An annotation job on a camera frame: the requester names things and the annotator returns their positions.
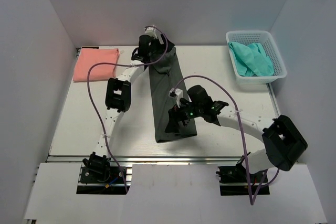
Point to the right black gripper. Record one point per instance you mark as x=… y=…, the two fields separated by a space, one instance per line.
x=176 y=115

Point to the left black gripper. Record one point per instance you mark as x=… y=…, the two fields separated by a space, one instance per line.
x=161 y=47

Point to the dark grey t-shirt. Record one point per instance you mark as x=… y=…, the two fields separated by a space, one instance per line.
x=164 y=75

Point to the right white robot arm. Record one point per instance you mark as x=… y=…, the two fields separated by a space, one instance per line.
x=283 y=143

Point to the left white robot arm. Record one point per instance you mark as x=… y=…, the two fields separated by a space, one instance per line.
x=117 y=101

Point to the folded pink t-shirt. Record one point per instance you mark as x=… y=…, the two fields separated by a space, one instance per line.
x=91 y=56

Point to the teal t-shirt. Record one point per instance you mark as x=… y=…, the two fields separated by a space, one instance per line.
x=251 y=60

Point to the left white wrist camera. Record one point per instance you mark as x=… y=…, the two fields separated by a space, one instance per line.
x=153 y=32

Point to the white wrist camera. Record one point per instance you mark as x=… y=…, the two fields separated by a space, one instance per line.
x=176 y=94
x=153 y=32

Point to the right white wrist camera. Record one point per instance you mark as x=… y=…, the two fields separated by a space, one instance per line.
x=176 y=94

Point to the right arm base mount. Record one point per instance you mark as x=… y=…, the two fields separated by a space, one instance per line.
x=233 y=182

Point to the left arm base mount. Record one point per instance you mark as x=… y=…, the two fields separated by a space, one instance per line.
x=101 y=176

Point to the aluminium rail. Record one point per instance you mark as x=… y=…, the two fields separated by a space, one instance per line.
x=150 y=159

